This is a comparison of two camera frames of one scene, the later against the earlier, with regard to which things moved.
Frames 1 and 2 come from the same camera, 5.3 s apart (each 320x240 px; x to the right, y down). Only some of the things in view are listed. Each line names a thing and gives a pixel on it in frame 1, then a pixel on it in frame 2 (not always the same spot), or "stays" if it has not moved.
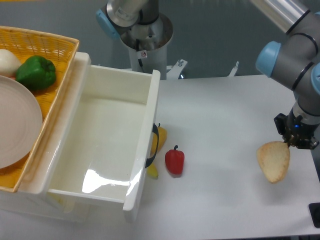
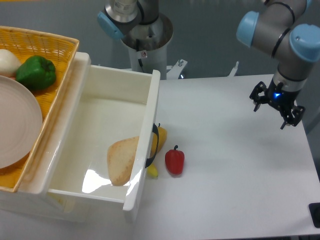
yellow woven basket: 59,50 stays
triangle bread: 274,157 -> 120,156
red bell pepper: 174,160 stays
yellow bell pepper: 158,140 stays
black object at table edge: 314,210 stays
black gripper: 296,133 -> 283,101
